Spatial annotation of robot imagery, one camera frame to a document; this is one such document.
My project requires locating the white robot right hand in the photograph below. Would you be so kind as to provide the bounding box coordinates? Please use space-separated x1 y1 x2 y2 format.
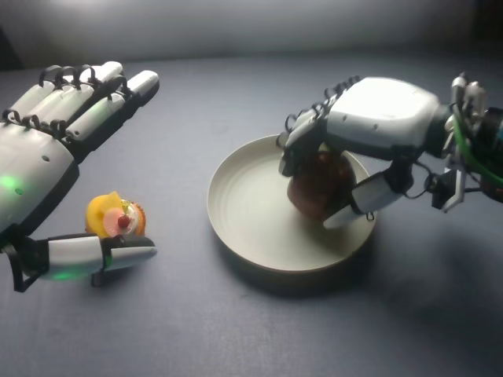
277 75 449 229

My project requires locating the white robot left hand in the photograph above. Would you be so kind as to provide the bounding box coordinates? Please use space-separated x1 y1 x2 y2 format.
0 60 160 294

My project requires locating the red toy apple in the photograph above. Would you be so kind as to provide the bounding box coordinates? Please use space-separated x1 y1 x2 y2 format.
288 147 358 219

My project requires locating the cream round plate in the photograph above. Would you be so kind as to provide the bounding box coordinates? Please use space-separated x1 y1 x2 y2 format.
207 134 379 282

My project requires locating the toy cupcake with cherry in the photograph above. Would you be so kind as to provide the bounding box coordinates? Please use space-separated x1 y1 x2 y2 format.
85 191 149 240

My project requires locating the white backdrop panel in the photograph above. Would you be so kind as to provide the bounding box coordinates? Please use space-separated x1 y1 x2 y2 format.
0 0 503 72

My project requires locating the grey table cloth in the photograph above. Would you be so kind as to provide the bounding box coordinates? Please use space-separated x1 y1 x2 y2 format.
0 58 503 377

